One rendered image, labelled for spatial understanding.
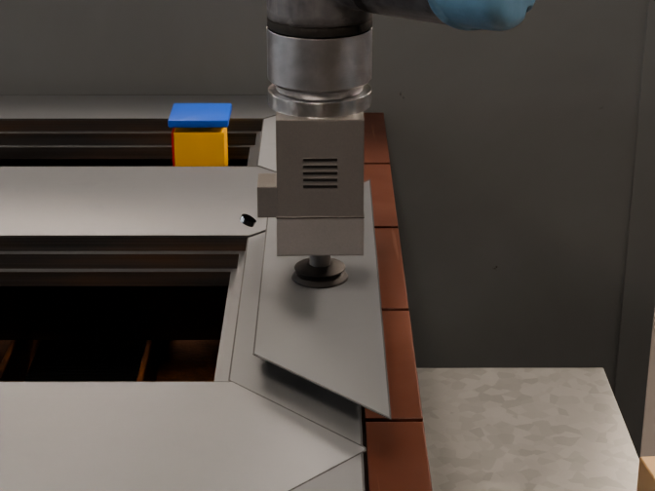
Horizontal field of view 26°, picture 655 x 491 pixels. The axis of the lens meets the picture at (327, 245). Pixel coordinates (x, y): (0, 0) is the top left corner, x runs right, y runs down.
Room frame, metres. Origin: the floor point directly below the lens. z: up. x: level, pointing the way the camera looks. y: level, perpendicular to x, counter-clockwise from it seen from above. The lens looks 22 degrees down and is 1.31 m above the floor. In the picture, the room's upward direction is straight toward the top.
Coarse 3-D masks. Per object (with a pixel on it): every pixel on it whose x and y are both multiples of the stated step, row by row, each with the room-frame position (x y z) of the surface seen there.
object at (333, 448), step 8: (320, 432) 0.79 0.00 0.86; (328, 432) 0.79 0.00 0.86; (320, 440) 0.78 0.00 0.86; (328, 440) 0.78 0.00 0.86; (336, 440) 0.78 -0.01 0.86; (344, 440) 0.78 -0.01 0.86; (352, 440) 0.78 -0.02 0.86; (320, 448) 0.77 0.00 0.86; (328, 448) 0.77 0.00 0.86; (336, 448) 0.77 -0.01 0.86; (344, 448) 0.77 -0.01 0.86; (352, 448) 0.77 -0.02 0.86; (360, 448) 0.77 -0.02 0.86; (320, 456) 0.76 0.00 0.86; (328, 456) 0.76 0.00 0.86; (336, 456) 0.76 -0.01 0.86; (344, 456) 0.76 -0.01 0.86; (352, 456) 0.76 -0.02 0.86; (320, 464) 0.75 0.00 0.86; (328, 464) 0.75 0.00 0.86; (336, 464) 0.75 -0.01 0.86; (320, 472) 0.74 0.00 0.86
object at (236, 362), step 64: (0, 128) 1.46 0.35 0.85; (64, 128) 1.46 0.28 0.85; (128, 128) 1.46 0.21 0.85; (256, 128) 1.46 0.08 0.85; (0, 256) 1.12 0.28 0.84; (64, 256) 1.12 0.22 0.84; (128, 256) 1.12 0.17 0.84; (192, 256) 1.12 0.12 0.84; (256, 256) 1.08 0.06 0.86; (256, 384) 0.85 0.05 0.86
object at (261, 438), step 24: (240, 408) 0.82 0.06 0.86; (264, 408) 0.82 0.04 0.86; (288, 408) 0.82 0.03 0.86; (240, 432) 0.79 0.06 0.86; (264, 432) 0.79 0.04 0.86; (288, 432) 0.79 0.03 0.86; (312, 432) 0.79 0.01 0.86; (240, 456) 0.76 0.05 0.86; (264, 456) 0.76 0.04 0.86; (288, 456) 0.76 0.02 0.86; (312, 456) 0.76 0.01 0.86; (240, 480) 0.73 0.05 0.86; (264, 480) 0.73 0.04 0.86; (288, 480) 0.73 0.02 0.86
